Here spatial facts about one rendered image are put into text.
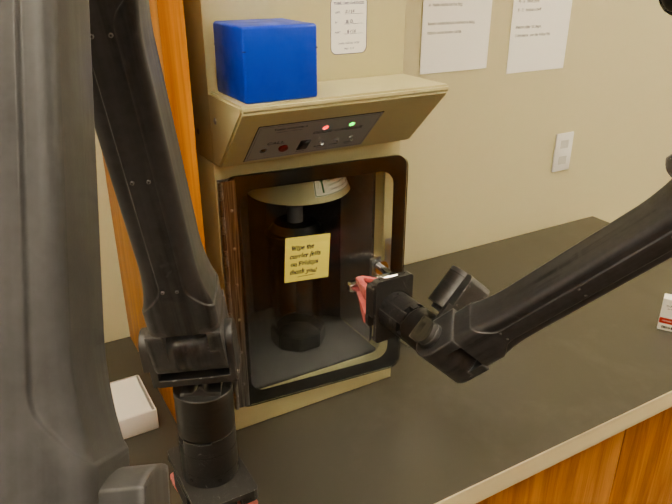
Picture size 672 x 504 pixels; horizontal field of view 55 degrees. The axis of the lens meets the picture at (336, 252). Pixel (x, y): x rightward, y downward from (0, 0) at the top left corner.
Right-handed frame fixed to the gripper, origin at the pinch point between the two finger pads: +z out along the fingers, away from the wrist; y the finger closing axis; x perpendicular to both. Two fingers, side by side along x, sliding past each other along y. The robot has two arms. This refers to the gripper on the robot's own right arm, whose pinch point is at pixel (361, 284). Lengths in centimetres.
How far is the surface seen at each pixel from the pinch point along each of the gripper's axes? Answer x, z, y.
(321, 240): 4.7, 4.6, 6.9
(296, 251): 8.9, 5.0, 5.8
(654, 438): -58, -20, -41
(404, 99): -4.1, -3.9, 29.5
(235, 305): 19.2, 5.8, -1.3
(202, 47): 20.4, 7.7, 36.7
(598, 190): -120, 50, -20
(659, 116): -144, 50, 1
